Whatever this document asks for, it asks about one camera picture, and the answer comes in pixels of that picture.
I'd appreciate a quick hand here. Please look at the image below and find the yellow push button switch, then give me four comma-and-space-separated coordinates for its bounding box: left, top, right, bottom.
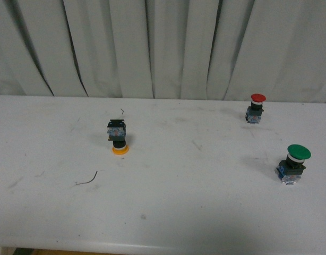
107, 120, 129, 155

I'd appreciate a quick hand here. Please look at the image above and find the white pleated curtain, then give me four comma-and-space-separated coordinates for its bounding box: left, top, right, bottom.
0, 1, 326, 103

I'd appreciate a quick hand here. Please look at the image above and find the red push button switch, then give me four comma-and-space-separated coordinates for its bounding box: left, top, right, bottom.
245, 93, 267, 124

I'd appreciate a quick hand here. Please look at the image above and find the long thin wire scrap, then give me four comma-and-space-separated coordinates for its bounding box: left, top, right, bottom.
75, 171, 98, 185

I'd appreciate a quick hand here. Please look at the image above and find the green push button switch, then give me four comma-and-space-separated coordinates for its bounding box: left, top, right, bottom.
276, 144, 311, 185

